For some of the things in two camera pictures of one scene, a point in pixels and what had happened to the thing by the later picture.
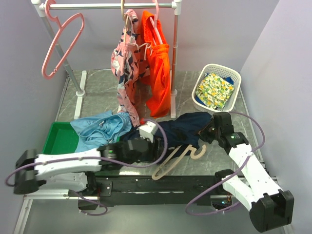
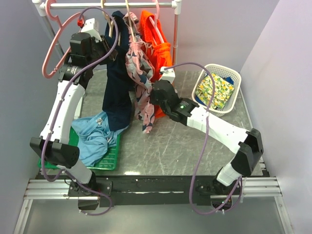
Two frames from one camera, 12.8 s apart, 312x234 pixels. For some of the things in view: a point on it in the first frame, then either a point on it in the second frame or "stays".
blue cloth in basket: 228,79 stays
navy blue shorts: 183,131 → 117,83
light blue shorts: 101,129 stays
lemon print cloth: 214,89 stays
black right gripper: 203,134 → 152,98
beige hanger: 195,153 → 110,20
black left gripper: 154,152 → 103,44
